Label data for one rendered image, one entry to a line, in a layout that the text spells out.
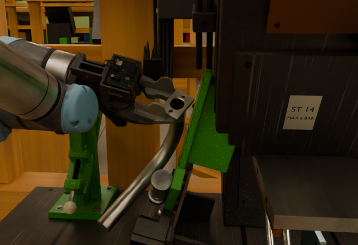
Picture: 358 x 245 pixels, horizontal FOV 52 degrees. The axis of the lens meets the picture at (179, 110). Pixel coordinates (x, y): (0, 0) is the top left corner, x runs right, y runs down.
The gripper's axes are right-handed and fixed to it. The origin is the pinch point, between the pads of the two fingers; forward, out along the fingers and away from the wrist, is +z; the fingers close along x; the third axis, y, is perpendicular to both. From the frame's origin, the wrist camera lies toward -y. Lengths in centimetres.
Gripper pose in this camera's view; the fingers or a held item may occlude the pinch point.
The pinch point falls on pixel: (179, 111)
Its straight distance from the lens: 68.8
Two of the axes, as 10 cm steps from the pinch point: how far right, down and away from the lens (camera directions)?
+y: 1.1, -4.9, -8.6
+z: 9.6, 2.7, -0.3
